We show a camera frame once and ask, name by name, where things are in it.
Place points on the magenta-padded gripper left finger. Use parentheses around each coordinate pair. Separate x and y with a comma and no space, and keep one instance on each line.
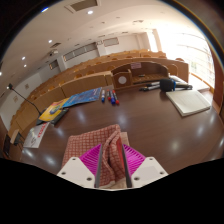
(75,171)

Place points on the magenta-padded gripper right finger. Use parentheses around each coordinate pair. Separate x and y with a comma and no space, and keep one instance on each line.
(148,171)

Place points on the red white checkered towel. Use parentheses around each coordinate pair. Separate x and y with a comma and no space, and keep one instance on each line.
(86,140)

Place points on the white printed poster sheet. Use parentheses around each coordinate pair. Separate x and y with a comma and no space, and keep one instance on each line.
(36,135)

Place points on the black remote control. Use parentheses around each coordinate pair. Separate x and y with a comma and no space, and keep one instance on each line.
(60,116)

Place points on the small wooden side desk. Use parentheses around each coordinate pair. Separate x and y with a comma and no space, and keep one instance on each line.
(13,140)

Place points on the red whiteboard marker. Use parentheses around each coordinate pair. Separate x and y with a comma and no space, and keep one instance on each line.
(108,95)
(116,98)

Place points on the white closed book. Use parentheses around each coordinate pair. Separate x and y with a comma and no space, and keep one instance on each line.
(188,102)

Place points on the blue whiteboard marker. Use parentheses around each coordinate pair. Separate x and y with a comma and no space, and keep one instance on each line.
(103,95)
(112,99)

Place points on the rows of wooden lecture seats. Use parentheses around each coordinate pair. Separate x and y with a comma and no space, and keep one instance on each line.
(83,85)

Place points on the black handheld microphone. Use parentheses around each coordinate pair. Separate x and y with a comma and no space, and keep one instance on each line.
(168,85)

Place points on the large bright window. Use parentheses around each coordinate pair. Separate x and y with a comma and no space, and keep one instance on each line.
(186,53)

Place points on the recessed ceiling lights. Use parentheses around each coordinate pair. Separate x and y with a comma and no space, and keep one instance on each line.
(90,12)

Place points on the square ceiling air vent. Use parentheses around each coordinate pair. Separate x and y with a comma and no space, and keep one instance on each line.
(83,5)

